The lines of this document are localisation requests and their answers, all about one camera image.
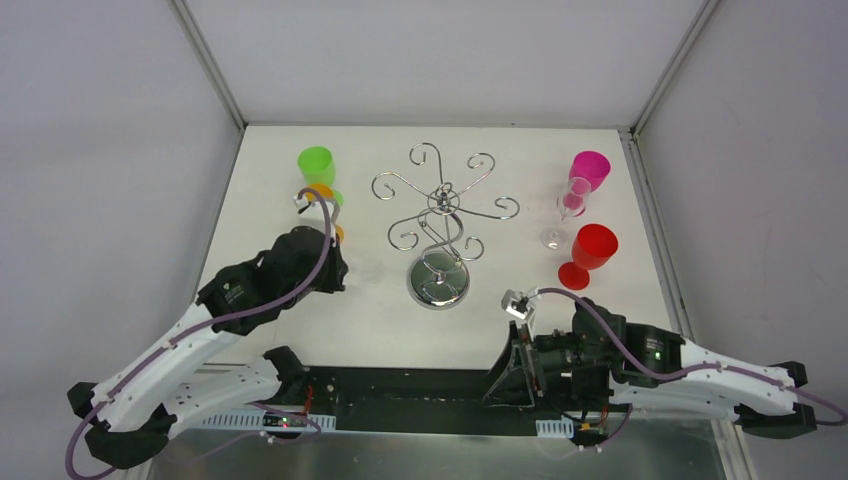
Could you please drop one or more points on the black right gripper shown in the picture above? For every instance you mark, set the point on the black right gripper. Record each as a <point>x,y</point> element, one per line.
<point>530,361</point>

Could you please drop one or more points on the red plastic wine glass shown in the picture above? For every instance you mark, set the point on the red plastic wine glass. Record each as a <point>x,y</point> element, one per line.
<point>592,248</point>

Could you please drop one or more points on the green plastic wine glass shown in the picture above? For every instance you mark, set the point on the green plastic wine glass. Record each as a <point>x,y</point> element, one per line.
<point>316,165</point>

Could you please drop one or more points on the clear wine glass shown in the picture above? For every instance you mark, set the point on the clear wine glass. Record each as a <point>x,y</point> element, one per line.
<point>555,238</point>

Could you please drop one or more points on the magenta plastic wine glass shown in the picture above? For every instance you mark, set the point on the magenta plastic wine glass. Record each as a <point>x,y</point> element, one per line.
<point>593,167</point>

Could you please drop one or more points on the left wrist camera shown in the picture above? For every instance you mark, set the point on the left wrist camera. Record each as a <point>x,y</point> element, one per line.
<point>303,203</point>

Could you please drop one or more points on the orange plastic wine glass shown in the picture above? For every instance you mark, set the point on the orange plastic wine glass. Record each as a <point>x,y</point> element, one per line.
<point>331,196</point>

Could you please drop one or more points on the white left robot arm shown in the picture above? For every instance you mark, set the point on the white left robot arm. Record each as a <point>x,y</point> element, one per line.
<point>131,417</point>

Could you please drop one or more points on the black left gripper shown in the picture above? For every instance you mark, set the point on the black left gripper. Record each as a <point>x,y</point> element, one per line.
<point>329,263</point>

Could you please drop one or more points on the chrome wine glass rack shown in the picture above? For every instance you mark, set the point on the chrome wine glass rack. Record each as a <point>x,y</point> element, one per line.
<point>439,278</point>

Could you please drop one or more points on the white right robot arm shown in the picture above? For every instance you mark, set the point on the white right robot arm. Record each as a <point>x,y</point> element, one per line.
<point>603,361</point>

